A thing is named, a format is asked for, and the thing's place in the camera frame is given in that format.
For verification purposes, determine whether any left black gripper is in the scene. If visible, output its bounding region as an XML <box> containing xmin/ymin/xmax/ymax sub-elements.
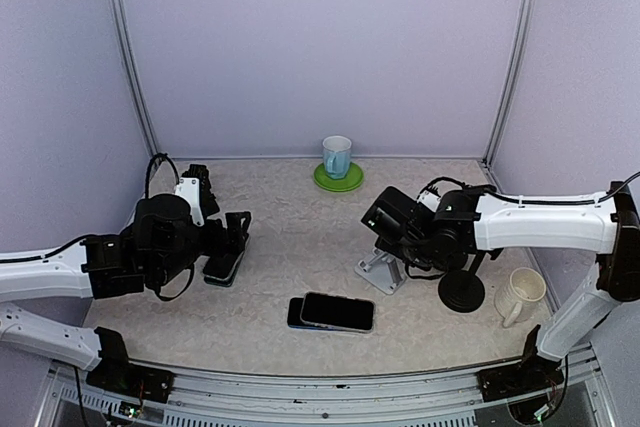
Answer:
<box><xmin>153</xmin><ymin>208</ymin><xmax>251</xmax><ymax>286</ymax></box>

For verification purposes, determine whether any white folding phone stand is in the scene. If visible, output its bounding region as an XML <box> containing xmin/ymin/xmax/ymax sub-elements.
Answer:
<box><xmin>354</xmin><ymin>248</ymin><xmax>405</xmax><ymax>295</ymax></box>

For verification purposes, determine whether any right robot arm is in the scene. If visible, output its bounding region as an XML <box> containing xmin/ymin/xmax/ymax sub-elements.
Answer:
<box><xmin>361</xmin><ymin>181</ymin><xmax>639</xmax><ymax>391</ymax></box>

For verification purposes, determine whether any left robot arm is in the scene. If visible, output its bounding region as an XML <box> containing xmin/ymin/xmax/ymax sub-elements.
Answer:
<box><xmin>1</xmin><ymin>194</ymin><xmax>251</xmax><ymax>392</ymax></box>

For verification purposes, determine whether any left top black phone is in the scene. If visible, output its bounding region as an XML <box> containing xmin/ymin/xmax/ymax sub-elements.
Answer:
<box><xmin>202</xmin><ymin>238</ymin><xmax>249</xmax><ymax>284</ymax></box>

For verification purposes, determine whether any black phone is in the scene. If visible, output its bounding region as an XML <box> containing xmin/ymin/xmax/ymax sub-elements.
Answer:
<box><xmin>300</xmin><ymin>292</ymin><xmax>375</xmax><ymax>332</ymax></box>
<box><xmin>202</xmin><ymin>238</ymin><xmax>249</xmax><ymax>284</ymax></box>

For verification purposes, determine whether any left bottom teal phone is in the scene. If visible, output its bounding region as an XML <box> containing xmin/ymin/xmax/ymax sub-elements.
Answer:
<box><xmin>202</xmin><ymin>250</ymin><xmax>246</xmax><ymax>287</ymax></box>

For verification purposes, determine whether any centre bottom blue phone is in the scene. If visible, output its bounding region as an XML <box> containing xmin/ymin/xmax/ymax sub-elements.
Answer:
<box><xmin>287</xmin><ymin>297</ymin><xmax>344</xmax><ymax>331</ymax></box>

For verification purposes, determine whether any centre top black phone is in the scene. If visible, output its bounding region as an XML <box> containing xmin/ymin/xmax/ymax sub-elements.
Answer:
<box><xmin>300</xmin><ymin>292</ymin><xmax>375</xmax><ymax>332</ymax></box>

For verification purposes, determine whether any front black pole stand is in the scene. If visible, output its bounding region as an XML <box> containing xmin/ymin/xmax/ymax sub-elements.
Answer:
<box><xmin>438</xmin><ymin>252</ymin><xmax>486</xmax><ymax>313</ymax></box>

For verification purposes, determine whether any light blue mug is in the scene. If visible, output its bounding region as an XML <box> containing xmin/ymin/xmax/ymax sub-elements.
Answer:
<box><xmin>322</xmin><ymin>135</ymin><xmax>352</xmax><ymax>180</ymax></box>

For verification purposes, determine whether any green saucer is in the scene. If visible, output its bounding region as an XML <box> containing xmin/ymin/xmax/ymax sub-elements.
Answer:
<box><xmin>313</xmin><ymin>162</ymin><xmax>364</xmax><ymax>193</ymax></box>

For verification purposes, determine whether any cream ceramic mug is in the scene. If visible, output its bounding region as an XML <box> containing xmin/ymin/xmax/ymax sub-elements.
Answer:
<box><xmin>494</xmin><ymin>268</ymin><xmax>547</xmax><ymax>328</ymax></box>

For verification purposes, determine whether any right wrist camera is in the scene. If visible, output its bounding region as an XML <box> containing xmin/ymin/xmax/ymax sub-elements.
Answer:
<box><xmin>417</xmin><ymin>186</ymin><xmax>441</xmax><ymax>212</ymax></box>

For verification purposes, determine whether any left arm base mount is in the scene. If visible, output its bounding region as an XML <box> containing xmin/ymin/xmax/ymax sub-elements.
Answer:
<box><xmin>86</xmin><ymin>327</ymin><xmax>175</xmax><ymax>404</ymax></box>

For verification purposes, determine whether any left aluminium corner post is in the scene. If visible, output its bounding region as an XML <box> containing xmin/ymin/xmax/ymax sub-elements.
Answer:
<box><xmin>109</xmin><ymin>0</ymin><xmax>160</xmax><ymax>157</ymax></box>

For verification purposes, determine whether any aluminium corner post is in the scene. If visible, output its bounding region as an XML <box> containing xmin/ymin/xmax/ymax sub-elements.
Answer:
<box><xmin>109</xmin><ymin>0</ymin><xmax>160</xmax><ymax>157</ymax></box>
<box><xmin>482</xmin><ymin>0</ymin><xmax>535</xmax><ymax>169</ymax></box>

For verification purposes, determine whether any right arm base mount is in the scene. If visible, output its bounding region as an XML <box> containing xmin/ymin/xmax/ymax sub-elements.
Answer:
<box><xmin>477</xmin><ymin>325</ymin><xmax>566</xmax><ymax>402</ymax></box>

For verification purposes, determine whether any front aluminium rail frame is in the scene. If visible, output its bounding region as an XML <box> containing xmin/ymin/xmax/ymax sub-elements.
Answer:
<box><xmin>37</xmin><ymin>346</ymin><xmax>616</xmax><ymax>427</ymax></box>

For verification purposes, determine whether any right aluminium corner post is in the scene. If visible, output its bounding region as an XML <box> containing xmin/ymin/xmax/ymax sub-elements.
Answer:
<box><xmin>482</xmin><ymin>0</ymin><xmax>535</xmax><ymax>169</ymax></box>

